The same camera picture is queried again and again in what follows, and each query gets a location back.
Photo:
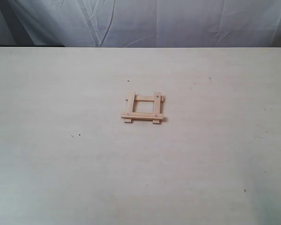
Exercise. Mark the wood strip with holes bottom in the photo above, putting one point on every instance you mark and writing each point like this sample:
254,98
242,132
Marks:
142,116

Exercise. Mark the wood strip with holes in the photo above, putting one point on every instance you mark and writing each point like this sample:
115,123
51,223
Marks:
142,116
157,104

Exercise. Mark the plain wood strip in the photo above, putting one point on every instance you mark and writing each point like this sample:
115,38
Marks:
143,98
130,103

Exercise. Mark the plain wood strip top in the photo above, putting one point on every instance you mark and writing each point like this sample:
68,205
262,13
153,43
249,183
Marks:
143,98

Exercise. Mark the white backdrop cloth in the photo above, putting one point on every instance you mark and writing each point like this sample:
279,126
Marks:
141,23

